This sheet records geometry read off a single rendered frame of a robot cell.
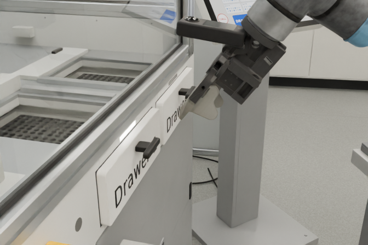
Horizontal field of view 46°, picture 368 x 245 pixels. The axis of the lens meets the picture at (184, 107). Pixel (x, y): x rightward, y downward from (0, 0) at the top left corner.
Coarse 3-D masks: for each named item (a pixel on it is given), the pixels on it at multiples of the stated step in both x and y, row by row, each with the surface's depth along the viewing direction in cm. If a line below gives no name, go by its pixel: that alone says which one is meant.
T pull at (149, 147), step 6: (156, 138) 86; (138, 144) 84; (144, 144) 84; (150, 144) 83; (156, 144) 84; (138, 150) 83; (144, 150) 83; (150, 150) 81; (144, 156) 80; (150, 156) 81
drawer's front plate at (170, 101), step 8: (184, 72) 120; (192, 72) 125; (176, 80) 113; (184, 80) 116; (192, 80) 126; (176, 88) 109; (168, 96) 103; (176, 96) 110; (184, 96) 118; (160, 104) 99; (168, 104) 103; (176, 104) 111; (160, 112) 100; (168, 112) 104; (160, 120) 100; (168, 120) 105; (176, 120) 112; (160, 128) 101; (168, 128) 105; (160, 136) 102; (168, 136) 106
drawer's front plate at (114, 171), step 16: (144, 128) 87; (128, 144) 80; (112, 160) 74; (128, 160) 80; (96, 176) 71; (112, 176) 74; (128, 176) 81; (112, 192) 74; (128, 192) 82; (112, 208) 75
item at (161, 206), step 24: (192, 120) 140; (168, 144) 114; (192, 144) 143; (168, 168) 116; (144, 192) 98; (168, 192) 119; (120, 216) 84; (144, 216) 99; (168, 216) 121; (120, 240) 86; (144, 240) 101; (168, 240) 124
